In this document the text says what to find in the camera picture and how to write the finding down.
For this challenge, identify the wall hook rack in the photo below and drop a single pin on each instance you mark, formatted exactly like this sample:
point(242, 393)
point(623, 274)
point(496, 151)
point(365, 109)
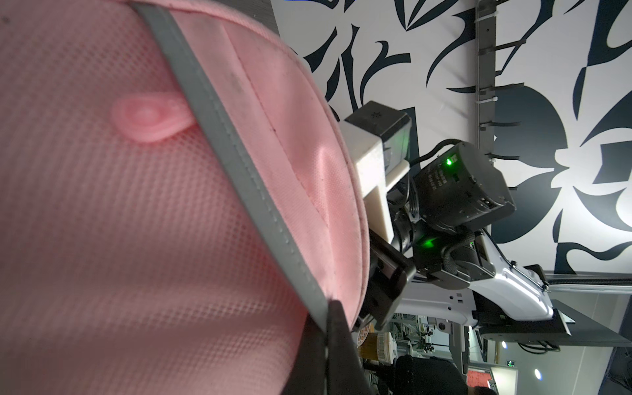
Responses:
point(486, 13)

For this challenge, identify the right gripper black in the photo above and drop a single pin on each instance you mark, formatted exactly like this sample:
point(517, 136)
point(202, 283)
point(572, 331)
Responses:
point(451, 201)

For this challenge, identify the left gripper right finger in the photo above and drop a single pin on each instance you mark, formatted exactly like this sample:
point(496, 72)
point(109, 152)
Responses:
point(345, 375)

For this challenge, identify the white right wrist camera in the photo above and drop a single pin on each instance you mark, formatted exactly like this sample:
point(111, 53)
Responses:
point(377, 138)

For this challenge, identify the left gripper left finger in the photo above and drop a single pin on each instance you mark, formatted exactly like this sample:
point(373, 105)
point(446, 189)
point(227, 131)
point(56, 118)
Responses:
point(308, 375)

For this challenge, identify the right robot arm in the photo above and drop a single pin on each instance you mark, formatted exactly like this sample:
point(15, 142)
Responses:
point(514, 305)

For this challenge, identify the pink student backpack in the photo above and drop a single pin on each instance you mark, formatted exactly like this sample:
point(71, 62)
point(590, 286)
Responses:
point(176, 199)

